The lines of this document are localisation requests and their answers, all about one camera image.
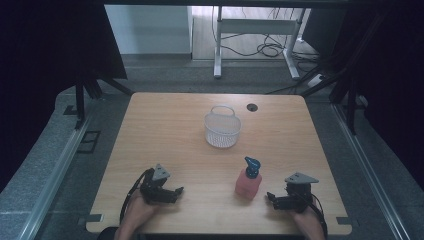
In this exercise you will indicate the person's right hand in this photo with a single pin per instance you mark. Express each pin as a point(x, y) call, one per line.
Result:
point(308, 216)

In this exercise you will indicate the pink bottle with blue pump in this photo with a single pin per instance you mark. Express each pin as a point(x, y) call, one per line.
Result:
point(248, 183)

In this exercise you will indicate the dark panel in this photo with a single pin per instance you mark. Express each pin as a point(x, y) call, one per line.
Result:
point(318, 31)

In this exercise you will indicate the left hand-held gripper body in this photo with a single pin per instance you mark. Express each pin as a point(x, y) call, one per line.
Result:
point(154, 190)

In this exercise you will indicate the aluminium rail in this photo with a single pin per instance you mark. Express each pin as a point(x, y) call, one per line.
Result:
point(370, 166)
point(53, 180)

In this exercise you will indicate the black curtain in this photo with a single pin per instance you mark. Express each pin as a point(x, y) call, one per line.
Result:
point(393, 83)
point(50, 66)

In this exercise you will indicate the person's left hand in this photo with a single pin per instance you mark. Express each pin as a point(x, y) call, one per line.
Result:
point(141, 211)

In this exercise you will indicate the white plastic basket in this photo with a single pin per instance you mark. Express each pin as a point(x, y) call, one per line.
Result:
point(222, 128)

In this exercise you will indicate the black floor bracket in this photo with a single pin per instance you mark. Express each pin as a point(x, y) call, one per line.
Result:
point(70, 110)
point(89, 141)

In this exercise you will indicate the white desk frame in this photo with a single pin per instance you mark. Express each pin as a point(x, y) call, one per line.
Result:
point(256, 26)

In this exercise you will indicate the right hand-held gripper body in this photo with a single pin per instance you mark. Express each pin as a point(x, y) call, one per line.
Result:
point(298, 196)

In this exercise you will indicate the black metal stand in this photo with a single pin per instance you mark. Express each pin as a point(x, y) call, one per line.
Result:
point(350, 110)
point(80, 100)

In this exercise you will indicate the white cabinet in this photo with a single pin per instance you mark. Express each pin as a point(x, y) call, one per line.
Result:
point(148, 28)

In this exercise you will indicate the white power strip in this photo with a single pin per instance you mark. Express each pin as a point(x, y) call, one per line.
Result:
point(316, 80)

